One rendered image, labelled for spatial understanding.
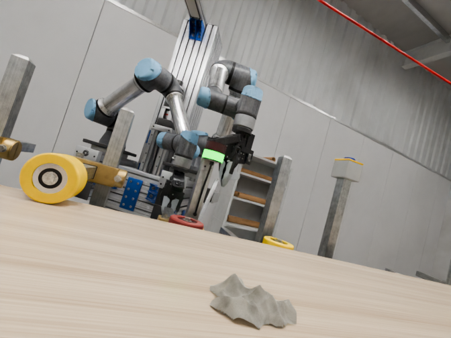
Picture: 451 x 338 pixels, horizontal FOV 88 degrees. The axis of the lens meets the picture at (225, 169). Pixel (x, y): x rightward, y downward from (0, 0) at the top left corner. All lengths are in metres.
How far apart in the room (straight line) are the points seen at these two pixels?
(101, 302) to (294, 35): 4.79
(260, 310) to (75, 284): 0.15
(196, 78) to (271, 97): 2.60
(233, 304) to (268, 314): 0.04
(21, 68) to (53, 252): 0.55
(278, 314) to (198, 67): 1.60
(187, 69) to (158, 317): 1.62
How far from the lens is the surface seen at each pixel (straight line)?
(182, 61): 1.78
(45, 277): 0.24
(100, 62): 3.56
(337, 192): 0.94
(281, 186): 0.78
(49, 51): 3.66
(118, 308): 0.21
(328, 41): 5.36
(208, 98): 0.91
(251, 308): 0.24
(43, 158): 0.46
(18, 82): 0.75
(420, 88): 7.43
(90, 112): 1.46
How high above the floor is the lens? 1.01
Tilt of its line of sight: 4 degrees up
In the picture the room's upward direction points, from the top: 16 degrees clockwise
